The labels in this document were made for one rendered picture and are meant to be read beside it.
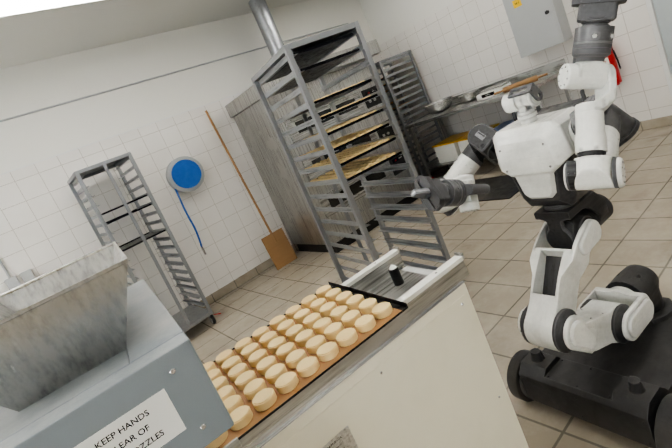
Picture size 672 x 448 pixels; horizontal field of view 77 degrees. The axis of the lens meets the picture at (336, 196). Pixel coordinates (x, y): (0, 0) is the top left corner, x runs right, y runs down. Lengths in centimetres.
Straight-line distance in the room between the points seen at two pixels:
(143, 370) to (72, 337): 14
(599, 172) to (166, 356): 105
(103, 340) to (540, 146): 129
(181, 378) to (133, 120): 451
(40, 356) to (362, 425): 69
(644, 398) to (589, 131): 90
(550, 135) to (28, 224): 444
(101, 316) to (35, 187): 418
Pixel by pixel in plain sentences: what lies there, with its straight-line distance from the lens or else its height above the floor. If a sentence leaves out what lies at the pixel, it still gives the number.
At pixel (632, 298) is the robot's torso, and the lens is 201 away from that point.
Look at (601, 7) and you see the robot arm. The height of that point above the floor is 138.
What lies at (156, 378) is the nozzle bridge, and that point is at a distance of 71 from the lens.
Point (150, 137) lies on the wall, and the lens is 510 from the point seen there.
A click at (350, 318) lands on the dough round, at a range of 110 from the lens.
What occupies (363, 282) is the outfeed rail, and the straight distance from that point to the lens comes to 140.
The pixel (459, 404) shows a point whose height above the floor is 56.
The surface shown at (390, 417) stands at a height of 68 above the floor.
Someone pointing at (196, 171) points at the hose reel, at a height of 143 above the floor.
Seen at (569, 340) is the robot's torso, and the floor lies 46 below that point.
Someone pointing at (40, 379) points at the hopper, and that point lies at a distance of 83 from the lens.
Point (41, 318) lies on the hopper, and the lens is 77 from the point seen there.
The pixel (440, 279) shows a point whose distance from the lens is 120.
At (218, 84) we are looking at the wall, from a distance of 548.
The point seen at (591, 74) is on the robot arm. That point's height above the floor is 123.
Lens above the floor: 140
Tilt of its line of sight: 10 degrees down
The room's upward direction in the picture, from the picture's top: 23 degrees counter-clockwise
